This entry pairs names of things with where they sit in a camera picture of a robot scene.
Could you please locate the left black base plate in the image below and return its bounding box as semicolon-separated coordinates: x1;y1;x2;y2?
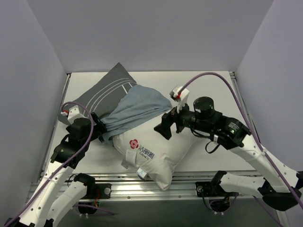
81;183;112;200

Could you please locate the pillowcase grey outside blue inside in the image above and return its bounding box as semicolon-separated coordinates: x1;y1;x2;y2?
58;62;173;145

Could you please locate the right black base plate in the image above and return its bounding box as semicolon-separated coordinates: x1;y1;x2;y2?
196;181;239;197

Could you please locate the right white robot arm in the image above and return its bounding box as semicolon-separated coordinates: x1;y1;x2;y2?
154;97;303;211

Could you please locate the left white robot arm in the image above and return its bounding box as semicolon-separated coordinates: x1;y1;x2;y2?
5;113;106;227

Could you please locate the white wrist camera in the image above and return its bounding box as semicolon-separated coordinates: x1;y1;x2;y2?
169;86;190;113
60;105;85;125

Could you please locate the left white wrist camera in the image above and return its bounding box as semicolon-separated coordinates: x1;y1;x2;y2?
60;105;85;125

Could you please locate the white pillow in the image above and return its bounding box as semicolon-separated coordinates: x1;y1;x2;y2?
112;115;196;190

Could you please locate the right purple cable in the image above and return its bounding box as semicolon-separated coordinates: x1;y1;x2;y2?
179;72;301;227

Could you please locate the white pillow tag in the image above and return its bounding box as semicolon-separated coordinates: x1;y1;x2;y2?
136;168;148;181

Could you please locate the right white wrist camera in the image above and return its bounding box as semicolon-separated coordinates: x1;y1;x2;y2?
169;86;190;113

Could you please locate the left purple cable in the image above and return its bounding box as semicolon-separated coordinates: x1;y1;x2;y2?
0;101;115;227

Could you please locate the purple cable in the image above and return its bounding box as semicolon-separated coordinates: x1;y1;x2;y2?
0;101;115;227
179;72;301;227

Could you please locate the aluminium rail frame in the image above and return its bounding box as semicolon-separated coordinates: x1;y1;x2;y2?
23;71;285;227

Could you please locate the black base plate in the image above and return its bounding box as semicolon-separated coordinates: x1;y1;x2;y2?
81;183;112;200
196;181;239;197

